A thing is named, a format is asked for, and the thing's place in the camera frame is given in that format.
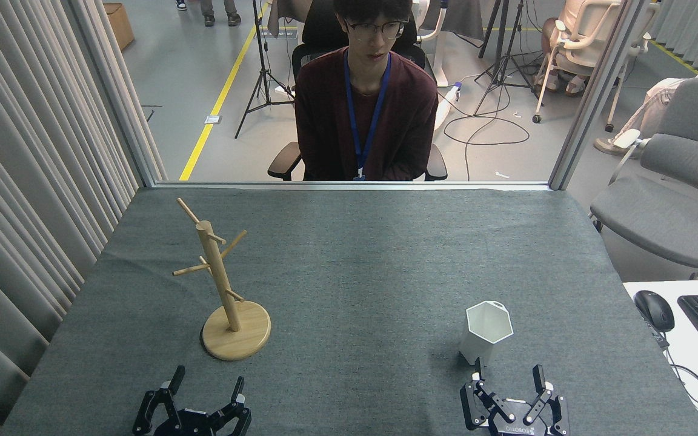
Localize white desk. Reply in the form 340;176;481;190
623;279;698;436

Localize dark grey table cloth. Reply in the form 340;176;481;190
1;187;698;436

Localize black computer mouse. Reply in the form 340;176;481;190
634;290;676;332

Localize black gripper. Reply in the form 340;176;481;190
133;365;251;436
460;357;570;436

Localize white hexagonal cup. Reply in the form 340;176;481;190
459;300;514;368

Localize cardboard box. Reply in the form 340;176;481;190
104;2;136;51

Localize black floor cable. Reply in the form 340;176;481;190
443;73;531;181

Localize silver frame post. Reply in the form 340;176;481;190
548;0;659;191
67;0;168;188

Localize blue lanyard with badge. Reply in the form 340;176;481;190
343;50;393;182

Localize standing person's legs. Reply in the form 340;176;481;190
175;0;242;27

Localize black desk cable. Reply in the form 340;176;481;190
643;321;698;436

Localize wooden cup rack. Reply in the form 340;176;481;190
172;197;271;362

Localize black-rimmed glasses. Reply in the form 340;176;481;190
344;20;409;42

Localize grey padded chair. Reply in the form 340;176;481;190
589;78;698;280

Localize black tripod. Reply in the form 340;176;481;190
234;0;296;140
473;0;543;117

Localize black office chair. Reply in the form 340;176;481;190
267;0;448;182

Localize white office chair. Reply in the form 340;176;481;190
532;0;659;133

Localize reclining person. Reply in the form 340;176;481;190
593;62;698;157

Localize white stand on wheels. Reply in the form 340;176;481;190
413;0;465;131

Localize seated person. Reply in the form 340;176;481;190
540;0;604;97

